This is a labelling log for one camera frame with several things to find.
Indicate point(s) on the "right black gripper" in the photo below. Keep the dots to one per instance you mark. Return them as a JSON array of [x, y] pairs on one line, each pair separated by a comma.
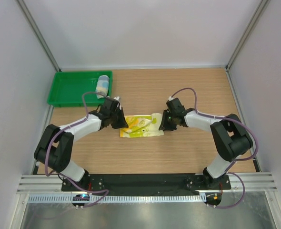
[[165, 126]]

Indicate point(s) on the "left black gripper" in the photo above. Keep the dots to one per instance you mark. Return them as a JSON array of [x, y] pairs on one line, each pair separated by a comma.
[[122, 123]]

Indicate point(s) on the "green yellow patterned towel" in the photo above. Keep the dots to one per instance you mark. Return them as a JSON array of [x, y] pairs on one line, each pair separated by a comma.
[[142, 126]]

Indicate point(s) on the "polka dot striped towel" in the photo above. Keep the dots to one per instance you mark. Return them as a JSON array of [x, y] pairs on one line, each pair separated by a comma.
[[102, 87]]

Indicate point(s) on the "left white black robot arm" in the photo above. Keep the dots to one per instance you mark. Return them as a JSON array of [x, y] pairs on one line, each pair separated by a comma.
[[55, 146]]

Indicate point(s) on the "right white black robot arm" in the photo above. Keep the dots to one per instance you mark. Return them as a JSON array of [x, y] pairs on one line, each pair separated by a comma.
[[231, 138]]

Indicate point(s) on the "green plastic tray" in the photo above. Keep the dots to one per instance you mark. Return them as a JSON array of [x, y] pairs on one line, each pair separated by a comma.
[[68, 87]]

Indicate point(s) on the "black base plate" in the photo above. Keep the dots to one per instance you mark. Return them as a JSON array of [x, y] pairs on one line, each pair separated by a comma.
[[117, 182]]

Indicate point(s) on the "aluminium front rail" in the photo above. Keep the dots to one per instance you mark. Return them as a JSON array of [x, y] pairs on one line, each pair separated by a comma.
[[260, 181]]

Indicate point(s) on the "slotted cable duct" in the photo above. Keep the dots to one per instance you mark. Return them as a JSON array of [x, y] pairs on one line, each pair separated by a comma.
[[83, 199]]

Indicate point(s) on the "right aluminium frame post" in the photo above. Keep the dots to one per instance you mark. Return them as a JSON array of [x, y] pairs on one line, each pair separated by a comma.
[[247, 32]]

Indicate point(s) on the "aluminium frame post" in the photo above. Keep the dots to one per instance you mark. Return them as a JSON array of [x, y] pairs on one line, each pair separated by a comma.
[[247, 32], [31, 21]]

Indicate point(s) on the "left aluminium frame post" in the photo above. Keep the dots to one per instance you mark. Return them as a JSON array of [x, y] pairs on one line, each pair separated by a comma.
[[31, 21]]

